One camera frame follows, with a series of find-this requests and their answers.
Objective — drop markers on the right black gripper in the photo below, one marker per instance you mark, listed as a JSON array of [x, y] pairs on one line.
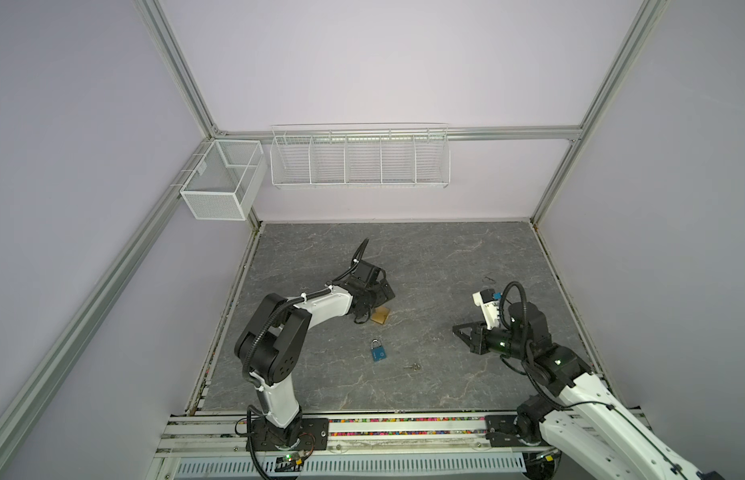
[[476, 340]]

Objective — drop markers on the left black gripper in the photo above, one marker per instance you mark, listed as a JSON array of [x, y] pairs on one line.
[[381, 297]]

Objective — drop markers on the brass padlock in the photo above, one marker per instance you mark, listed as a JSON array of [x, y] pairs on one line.
[[380, 315]]

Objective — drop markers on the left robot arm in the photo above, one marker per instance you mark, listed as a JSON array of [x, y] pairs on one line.
[[270, 345]]

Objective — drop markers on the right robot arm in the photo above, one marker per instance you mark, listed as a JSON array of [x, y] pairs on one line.
[[572, 411]]

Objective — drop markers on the blue padlock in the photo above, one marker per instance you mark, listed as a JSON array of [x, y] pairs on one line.
[[377, 350]]

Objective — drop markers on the white mesh box basket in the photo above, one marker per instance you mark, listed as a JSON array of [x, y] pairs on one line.
[[225, 182]]

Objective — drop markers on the white wire shelf basket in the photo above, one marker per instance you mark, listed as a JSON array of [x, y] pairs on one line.
[[361, 155]]

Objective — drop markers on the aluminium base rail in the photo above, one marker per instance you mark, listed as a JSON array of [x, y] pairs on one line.
[[347, 433]]

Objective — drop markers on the white vented cable duct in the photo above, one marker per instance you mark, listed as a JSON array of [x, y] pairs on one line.
[[328, 466]]

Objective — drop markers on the aluminium frame profiles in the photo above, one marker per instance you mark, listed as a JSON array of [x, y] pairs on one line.
[[35, 396]]

